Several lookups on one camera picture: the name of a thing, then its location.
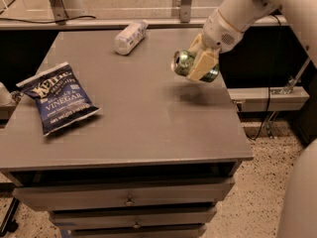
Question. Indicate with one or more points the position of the bottom drawer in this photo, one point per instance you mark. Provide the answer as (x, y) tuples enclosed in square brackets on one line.
[(171, 231)]

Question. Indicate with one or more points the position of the middle drawer with knob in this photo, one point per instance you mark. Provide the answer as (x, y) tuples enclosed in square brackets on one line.
[(134, 217)]

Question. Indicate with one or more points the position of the blue kettle chips bag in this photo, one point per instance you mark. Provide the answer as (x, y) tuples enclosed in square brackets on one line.
[(59, 96)]

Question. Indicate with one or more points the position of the grey drawer cabinet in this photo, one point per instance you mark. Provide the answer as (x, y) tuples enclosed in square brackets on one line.
[(153, 125)]

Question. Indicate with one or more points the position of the grey metal bracket centre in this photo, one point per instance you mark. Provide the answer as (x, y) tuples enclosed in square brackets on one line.
[(185, 11)]

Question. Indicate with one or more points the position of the drawer with knob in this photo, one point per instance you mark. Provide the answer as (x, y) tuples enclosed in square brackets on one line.
[(124, 194), (134, 217)]

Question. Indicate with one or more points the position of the green soda can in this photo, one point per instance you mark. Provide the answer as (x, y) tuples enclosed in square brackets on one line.
[(183, 61)]

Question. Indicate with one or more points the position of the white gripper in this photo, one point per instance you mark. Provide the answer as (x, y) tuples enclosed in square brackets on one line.
[(218, 34)]

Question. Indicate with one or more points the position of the clear plastic water bottle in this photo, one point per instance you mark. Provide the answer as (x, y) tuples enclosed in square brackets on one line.
[(127, 40)]

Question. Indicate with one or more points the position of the grey metal bracket left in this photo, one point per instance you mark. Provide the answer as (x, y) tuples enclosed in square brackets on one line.
[(59, 13)]

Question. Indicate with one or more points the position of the grey wall shelf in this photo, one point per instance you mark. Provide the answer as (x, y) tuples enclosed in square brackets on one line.
[(268, 99)]

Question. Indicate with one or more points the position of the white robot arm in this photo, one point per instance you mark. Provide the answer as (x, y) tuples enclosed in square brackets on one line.
[(298, 218)]

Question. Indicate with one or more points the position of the top drawer with knob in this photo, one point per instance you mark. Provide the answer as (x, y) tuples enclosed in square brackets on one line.
[(124, 194)]

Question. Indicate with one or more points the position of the grey metal bracket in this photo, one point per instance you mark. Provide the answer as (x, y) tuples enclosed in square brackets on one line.
[(185, 11), (59, 13)]

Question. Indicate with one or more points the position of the white object at left edge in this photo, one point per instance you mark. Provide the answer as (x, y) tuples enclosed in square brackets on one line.
[(5, 95)]

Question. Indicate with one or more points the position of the grey metal rail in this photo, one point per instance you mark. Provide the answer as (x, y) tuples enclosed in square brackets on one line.
[(91, 23)]

